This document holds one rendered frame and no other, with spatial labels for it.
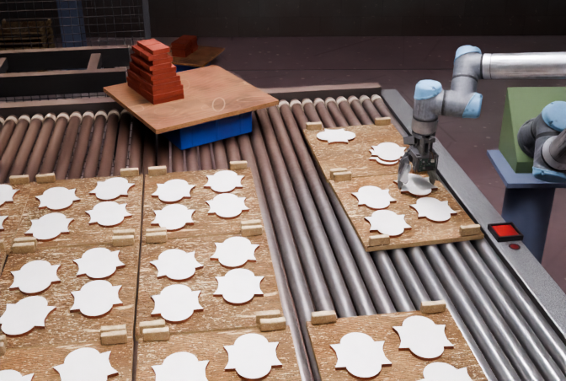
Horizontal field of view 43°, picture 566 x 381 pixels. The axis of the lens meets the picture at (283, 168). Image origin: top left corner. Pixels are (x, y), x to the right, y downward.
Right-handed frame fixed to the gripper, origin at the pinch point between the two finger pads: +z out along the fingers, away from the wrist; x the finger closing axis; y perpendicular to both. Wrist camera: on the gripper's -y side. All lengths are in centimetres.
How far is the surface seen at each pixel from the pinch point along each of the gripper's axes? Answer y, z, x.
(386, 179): -7.3, 1.4, -7.2
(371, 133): -43.4, 2.8, -1.2
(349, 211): 10.4, 0.7, -24.7
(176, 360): 67, -3, -80
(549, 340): 74, 1, 6
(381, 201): 8.5, -0.2, -13.8
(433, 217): 20.6, -0.6, -2.0
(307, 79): -357, 108, 47
